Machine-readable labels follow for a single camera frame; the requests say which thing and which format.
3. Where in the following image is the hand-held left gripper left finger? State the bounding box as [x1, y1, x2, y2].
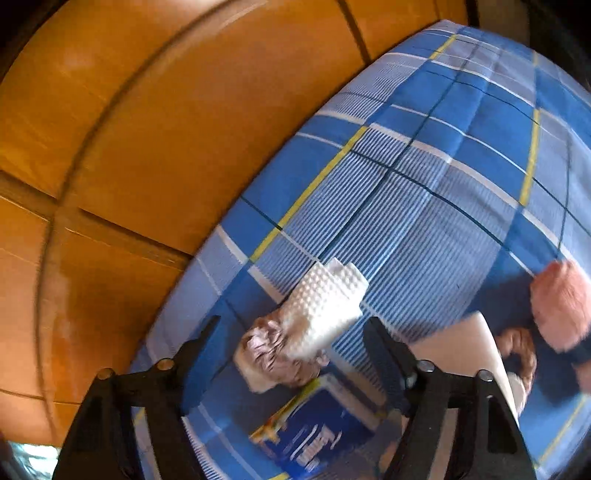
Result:
[53, 315, 222, 480]

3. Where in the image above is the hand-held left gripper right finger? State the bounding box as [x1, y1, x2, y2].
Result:
[362, 316, 539, 480]

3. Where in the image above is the floral cloth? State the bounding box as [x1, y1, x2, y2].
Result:
[233, 309, 331, 394]

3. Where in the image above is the white textured towel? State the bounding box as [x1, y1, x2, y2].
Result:
[277, 258, 370, 361]

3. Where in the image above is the pink towel roll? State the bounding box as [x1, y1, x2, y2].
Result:
[530, 261, 591, 354]

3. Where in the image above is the blue tissue packet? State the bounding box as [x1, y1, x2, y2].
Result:
[249, 374, 389, 480]

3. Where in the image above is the brown cloth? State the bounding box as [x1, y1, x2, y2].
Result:
[496, 328, 539, 384]

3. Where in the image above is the blue plaid bed sheet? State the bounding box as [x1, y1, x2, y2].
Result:
[129, 18, 591, 480]

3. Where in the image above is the wooden wardrobe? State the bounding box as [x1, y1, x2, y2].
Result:
[0, 0, 476, 462]

